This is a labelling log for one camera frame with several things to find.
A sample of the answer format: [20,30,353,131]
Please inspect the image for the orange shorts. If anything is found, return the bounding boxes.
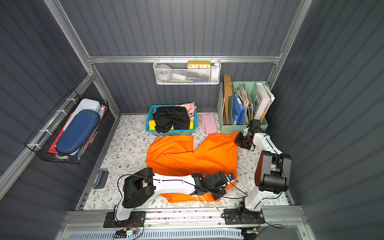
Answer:
[145,131,241,204]

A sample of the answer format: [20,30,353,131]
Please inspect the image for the black shorts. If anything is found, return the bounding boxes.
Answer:
[153,106,191,134]

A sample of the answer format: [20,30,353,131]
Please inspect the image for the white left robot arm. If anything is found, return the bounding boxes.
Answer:
[114,168,235,222]

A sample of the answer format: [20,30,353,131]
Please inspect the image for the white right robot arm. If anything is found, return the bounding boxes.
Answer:
[235,120,292,219]

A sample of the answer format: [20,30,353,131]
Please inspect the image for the roll of tape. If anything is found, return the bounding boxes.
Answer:
[155,64,172,82]

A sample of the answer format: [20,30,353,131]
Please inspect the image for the blue binder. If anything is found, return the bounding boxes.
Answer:
[232,94,245,125]

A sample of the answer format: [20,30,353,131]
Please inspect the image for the mint green file organizer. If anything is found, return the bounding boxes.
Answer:
[216,80,271,134]

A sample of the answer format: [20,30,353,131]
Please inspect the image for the pink plastic case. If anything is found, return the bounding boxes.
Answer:
[201,114,217,135]

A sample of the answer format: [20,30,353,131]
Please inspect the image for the white yellow book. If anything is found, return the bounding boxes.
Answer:
[254,83,275,122]

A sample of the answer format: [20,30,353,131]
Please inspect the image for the teal plastic basket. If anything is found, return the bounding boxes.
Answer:
[146,105,198,137]

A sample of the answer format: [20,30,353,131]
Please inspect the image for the pink patterned folded cloth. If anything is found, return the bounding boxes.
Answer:
[177,102,197,118]

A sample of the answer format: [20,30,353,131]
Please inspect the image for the yellow folded cloth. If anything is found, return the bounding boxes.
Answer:
[149,120,194,131]

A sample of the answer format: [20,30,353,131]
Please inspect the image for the yellow clock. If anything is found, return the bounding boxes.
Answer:
[187,60,212,70]

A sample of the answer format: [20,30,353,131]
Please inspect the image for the grey blue stapler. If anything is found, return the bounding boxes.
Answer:
[93,169,109,190]

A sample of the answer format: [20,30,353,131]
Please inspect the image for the navy blue oval case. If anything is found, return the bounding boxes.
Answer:
[56,110,100,155]

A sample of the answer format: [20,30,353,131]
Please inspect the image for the white flat box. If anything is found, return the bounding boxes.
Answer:
[62,99,101,131]

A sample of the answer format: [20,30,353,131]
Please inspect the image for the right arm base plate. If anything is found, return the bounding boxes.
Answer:
[221,209,265,225]

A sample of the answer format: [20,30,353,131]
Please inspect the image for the aluminium front rail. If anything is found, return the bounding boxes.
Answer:
[56,206,316,240]

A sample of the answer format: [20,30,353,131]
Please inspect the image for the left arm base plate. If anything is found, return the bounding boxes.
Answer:
[103,211,147,229]

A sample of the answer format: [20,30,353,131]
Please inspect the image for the white wire wall basket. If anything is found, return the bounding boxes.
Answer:
[153,58,222,85]

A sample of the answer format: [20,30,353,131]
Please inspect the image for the black wire side basket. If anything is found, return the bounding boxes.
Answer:
[25,89,109,165]

